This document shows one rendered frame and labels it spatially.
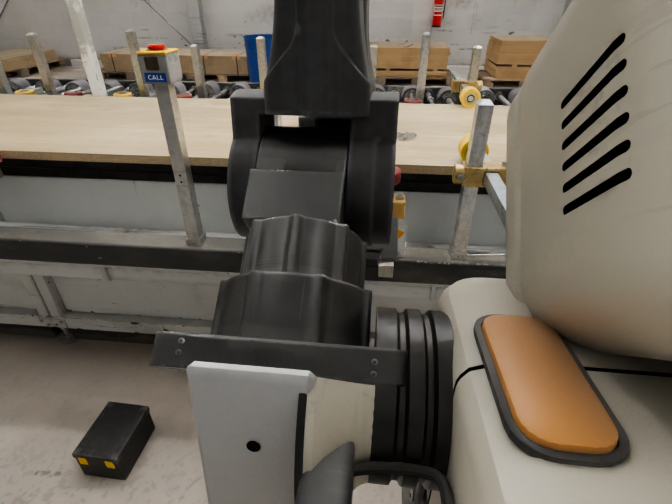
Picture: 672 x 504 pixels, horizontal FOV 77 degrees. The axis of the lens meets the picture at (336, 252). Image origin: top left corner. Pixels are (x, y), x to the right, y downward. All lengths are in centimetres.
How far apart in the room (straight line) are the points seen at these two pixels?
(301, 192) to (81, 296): 185
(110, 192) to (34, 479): 96
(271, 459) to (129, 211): 147
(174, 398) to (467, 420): 170
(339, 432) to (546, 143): 14
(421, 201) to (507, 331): 119
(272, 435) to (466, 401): 8
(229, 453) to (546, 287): 15
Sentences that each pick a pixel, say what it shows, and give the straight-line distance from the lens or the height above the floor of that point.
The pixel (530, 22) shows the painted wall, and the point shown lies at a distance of 854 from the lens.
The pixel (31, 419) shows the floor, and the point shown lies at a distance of 201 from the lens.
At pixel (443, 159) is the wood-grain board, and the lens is 135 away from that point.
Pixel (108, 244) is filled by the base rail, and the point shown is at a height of 70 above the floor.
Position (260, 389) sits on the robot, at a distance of 17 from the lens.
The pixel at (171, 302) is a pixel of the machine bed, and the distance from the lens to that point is 185.
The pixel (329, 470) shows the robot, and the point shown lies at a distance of 18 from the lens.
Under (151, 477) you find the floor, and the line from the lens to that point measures 166.
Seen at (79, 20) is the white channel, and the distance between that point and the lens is 238.
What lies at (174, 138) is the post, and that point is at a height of 102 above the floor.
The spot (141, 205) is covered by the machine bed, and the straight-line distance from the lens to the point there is 160.
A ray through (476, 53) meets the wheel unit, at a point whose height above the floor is 109.
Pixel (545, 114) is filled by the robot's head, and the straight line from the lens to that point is 20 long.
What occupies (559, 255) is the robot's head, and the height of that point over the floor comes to 127.
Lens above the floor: 135
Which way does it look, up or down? 33 degrees down
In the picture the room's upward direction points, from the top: straight up
